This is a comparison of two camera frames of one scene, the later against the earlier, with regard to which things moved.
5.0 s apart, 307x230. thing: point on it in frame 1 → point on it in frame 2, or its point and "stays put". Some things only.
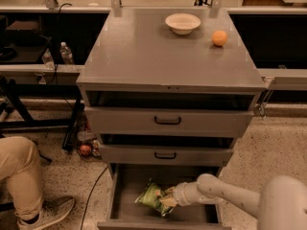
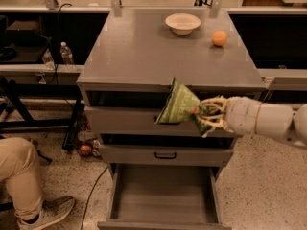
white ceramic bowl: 182,24 stays put
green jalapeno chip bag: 152,195 → 182,106
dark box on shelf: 24,32 stays put
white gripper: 180,194 → 241,115
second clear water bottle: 48,60 stays put
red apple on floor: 84,149 stays put
